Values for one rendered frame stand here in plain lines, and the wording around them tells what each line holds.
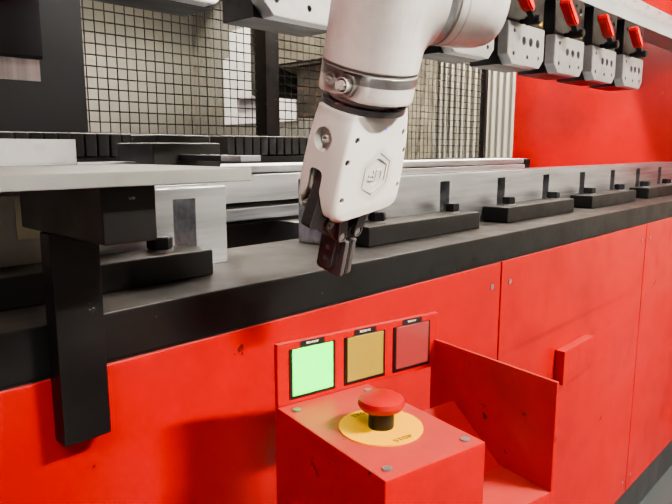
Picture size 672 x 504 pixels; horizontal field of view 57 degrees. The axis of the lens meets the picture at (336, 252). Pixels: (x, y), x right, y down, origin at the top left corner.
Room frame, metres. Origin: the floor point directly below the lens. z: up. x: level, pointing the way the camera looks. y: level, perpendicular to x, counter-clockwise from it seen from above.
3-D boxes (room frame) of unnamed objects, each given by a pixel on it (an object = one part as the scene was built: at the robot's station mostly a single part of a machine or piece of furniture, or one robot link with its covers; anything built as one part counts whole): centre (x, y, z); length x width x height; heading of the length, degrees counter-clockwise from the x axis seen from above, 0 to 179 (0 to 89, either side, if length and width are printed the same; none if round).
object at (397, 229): (1.00, -0.13, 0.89); 0.30 x 0.05 x 0.03; 136
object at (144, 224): (0.47, 0.19, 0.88); 0.14 x 0.04 x 0.22; 46
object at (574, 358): (1.23, -0.49, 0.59); 0.15 x 0.02 x 0.07; 136
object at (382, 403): (0.50, -0.04, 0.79); 0.04 x 0.04 x 0.04
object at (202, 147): (0.94, 0.21, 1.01); 0.26 x 0.12 x 0.05; 46
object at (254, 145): (1.44, 0.09, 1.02); 0.44 x 0.06 x 0.04; 136
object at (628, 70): (1.74, -0.76, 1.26); 0.15 x 0.09 x 0.17; 136
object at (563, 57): (1.45, -0.48, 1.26); 0.15 x 0.09 x 0.17; 136
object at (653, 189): (1.87, -0.96, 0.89); 0.30 x 0.05 x 0.03; 136
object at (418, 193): (1.52, -0.54, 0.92); 1.68 x 0.06 x 0.10; 136
